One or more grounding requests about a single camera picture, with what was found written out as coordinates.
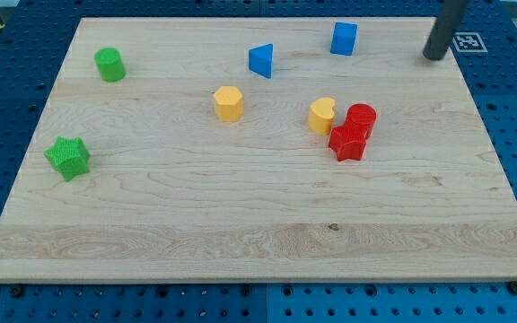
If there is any black bolt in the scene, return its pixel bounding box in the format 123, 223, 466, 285
9, 284, 25, 299
506, 281, 517, 295

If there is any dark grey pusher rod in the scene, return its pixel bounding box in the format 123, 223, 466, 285
422, 0, 470, 61

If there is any blue cube block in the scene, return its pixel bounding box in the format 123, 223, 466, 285
330, 22, 358, 56

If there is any green star block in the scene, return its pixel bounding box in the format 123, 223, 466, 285
44, 136, 90, 181

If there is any yellow hexagon block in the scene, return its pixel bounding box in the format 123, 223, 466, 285
213, 86, 244, 122

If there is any green cylinder block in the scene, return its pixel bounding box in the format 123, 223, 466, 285
93, 48, 127, 83

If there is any black bolt right front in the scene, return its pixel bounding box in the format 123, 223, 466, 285
506, 281, 517, 295

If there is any red cylinder block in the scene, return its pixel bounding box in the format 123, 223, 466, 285
345, 103, 377, 139

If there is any red star block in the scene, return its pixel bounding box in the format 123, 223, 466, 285
329, 125, 366, 162

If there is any white fiducial marker tag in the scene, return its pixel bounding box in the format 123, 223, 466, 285
452, 32, 487, 53

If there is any wooden board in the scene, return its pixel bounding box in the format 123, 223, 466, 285
0, 17, 517, 284

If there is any blue triangular prism block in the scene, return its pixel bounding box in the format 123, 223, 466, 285
248, 44, 274, 79

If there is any black bolt left front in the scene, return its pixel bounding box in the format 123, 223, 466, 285
9, 284, 25, 299

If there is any yellow heart block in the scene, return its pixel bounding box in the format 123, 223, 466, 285
308, 97, 336, 135

